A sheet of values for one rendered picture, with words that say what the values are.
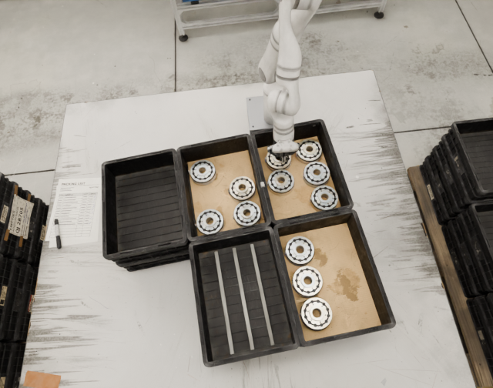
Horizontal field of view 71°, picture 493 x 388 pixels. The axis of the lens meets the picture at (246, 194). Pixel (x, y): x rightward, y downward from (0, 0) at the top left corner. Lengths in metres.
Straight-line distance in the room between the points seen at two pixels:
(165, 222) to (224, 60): 1.89
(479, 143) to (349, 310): 1.24
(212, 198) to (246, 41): 1.98
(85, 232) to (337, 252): 1.05
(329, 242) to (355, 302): 0.22
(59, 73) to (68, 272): 2.12
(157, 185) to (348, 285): 0.83
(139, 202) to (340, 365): 0.97
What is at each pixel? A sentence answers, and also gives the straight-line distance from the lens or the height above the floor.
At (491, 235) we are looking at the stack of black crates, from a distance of 2.09.
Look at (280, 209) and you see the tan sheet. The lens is 1.35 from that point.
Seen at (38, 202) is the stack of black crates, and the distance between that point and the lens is 2.40.
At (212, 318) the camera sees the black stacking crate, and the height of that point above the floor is 0.83.
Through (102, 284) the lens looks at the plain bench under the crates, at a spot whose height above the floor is 0.70.
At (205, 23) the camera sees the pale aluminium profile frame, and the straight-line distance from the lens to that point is 3.15.
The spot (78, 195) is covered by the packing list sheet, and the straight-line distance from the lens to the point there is 1.74.
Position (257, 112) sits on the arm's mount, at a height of 0.80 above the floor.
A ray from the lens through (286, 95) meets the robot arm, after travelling 1.11.
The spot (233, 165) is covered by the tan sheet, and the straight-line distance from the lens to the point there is 1.44.
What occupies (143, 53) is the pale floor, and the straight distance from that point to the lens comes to 3.24.
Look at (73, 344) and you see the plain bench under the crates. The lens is 1.56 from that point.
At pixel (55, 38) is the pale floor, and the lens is 3.73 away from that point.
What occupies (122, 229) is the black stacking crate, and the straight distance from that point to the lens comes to 1.44.
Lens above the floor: 2.08
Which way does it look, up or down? 65 degrees down
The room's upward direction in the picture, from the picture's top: 9 degrees counter-clockwise
